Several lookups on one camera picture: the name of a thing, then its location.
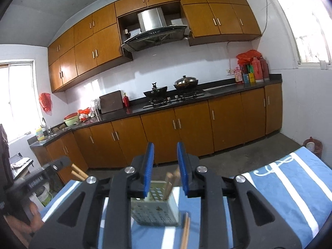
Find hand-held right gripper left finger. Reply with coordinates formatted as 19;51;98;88
28;142;156;249

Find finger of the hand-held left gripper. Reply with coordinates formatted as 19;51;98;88
39;156;72;178

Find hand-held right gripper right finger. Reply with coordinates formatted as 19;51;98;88
177;141;303;249

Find green perforated chopstick holder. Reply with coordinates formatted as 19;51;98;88
130;180;181;227

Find person's left hand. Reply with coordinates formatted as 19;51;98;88
5;204;44;247

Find white plastic bucket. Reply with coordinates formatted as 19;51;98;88
35;184;54;206

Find side table with cloth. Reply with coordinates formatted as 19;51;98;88
9;154;35;179

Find metal sink faucet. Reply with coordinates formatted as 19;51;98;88
42;117;51;136

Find wooden base cabinets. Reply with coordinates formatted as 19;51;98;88
31;83;283;184

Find green plastic basin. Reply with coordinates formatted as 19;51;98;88
63;116;79;127

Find black kitchen countertop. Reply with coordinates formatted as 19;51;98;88
27;73;283;148

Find red white food bag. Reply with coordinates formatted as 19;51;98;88
77;108;90;122

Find hanging red plastic bag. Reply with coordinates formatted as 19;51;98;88
39;93;52;116

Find black gas stove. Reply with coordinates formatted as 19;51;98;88
143;89;205;109

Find black wok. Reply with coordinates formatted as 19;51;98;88
143;82;168;103

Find clear glass jars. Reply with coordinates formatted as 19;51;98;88
90;99;101;116

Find small kitchen window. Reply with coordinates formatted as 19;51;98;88
0;60;43;143

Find dark wooden cutting board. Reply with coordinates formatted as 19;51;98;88
99;90;124;114

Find dark pot with lid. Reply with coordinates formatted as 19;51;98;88
174;75;199;92

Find blue white striped tablecloth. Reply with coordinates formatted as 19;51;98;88
39;146;328;249

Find red thermos flask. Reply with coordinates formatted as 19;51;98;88
253;57;264;82
259;56;270;81

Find red bag on bottles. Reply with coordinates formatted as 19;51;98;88
237;50;261;64

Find steel range hood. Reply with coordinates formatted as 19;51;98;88
121;7;191;52

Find wooden cabinet above hood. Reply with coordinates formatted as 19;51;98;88
115;0;181;17

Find large barred window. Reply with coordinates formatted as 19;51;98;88
265;0;332;69

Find long wooden wall cabinet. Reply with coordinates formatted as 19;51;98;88
47;2;133;93

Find short wooden wall cabinet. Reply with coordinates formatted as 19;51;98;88
174;0;262;46

